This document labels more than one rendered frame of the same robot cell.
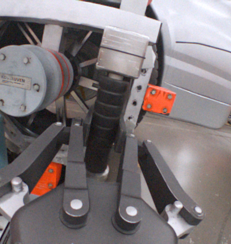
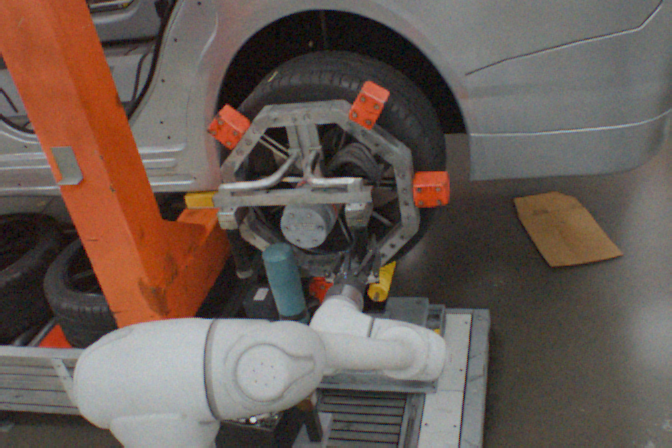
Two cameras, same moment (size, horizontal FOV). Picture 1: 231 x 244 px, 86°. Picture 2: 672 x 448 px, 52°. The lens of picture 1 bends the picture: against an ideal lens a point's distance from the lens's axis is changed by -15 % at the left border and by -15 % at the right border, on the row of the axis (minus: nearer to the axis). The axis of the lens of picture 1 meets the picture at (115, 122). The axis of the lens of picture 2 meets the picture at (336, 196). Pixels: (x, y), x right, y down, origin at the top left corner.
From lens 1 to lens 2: 1.55 m
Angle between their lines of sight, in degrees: 26
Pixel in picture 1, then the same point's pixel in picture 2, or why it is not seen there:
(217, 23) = (531, 9)
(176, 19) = (453, 42)
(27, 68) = (311, 218)
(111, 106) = (360, 239)
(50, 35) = not seen: hidden behind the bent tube
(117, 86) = (359, 231)
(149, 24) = (365, 195)
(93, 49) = not seen: hidden behind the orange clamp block
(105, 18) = (344, 198)
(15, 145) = (303, 269)
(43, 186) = not seen: hidden behind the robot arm
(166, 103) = (438, 195)
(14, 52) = (299, 211)
